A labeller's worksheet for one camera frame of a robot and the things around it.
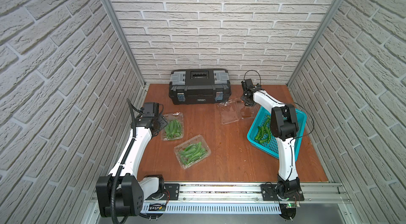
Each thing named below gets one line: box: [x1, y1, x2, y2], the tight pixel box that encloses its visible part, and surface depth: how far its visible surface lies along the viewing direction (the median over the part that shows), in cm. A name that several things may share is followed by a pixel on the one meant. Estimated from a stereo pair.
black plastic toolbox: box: [168, 68, 232, 105], surface depth 100 cm
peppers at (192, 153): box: [179, 141, 207, 166], surface depth 85 cm
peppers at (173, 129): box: [164, 119, 182, 139], surface depth 94 cm
